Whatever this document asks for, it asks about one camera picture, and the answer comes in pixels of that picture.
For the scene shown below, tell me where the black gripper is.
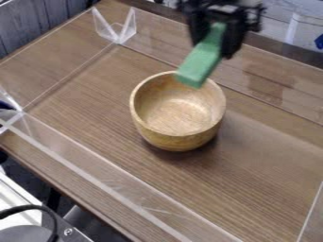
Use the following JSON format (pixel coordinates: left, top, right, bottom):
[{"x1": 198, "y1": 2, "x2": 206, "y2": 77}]
[{"x1": 177, "y1": 0, "x2": 265, "y2": 59}]

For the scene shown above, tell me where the green rectangular block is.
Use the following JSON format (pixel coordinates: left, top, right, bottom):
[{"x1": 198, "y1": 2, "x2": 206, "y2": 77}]
[{"x1": 173, "y1": 23, "x2": 225, "y2": 89}]

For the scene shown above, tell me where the brown wooden bowl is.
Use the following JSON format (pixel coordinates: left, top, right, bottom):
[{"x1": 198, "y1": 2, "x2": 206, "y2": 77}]
[{"x1": 128, "y1": 71, "x2": 225, "y2": 152}]

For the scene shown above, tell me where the white container in background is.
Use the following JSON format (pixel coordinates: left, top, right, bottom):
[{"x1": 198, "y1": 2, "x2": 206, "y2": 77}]
[{"x1": 285, "y1": 13, "x2": 323, "y2": 53}]

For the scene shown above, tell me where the clear acrylic front barrier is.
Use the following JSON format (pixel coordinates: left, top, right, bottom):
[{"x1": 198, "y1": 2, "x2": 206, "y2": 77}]
[{"x1": 0, "y1": 92, "x2": 242, "y2": 242}]

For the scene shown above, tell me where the clear acrylic corner bracket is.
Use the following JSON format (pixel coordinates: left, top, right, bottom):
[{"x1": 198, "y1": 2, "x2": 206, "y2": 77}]
[{"x1": 90, "y1": 8, "x2": 136, "y2": 44}]

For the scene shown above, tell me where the grey metal bracket with screw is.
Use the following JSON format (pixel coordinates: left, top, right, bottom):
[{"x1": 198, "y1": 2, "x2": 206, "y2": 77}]
[{"x1": 41, "y1": 212, "x2": 93, "y2": 242}]

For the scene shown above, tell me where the black cable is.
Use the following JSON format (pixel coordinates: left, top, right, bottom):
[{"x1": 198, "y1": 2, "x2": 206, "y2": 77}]
[{"x1": 0, "y1": 204, "x2": 58, "y2": 242}]

